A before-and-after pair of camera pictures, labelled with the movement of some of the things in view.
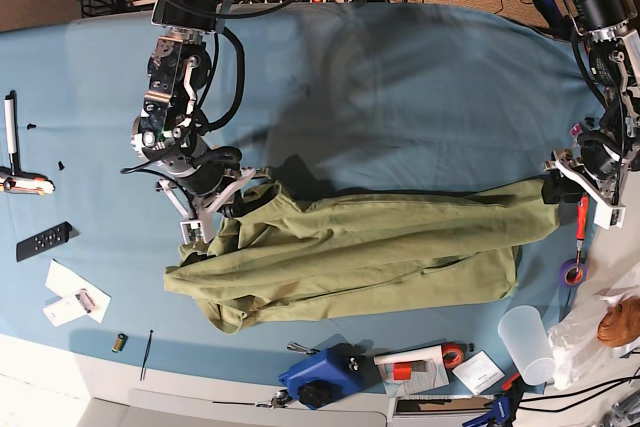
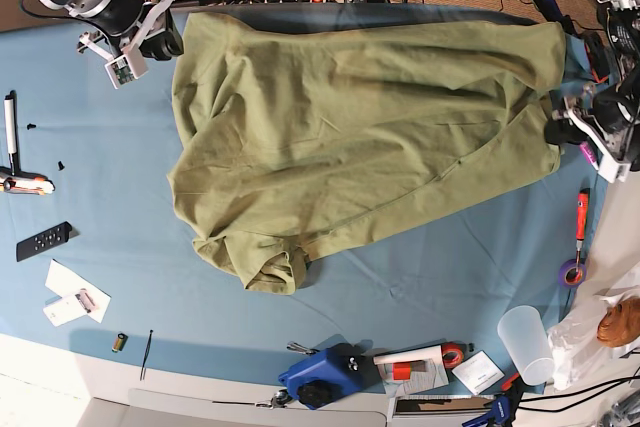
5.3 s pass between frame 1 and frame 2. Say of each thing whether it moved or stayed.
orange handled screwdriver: stayed
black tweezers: stayed
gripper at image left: moved
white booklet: stayed
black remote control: stayed
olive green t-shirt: moved
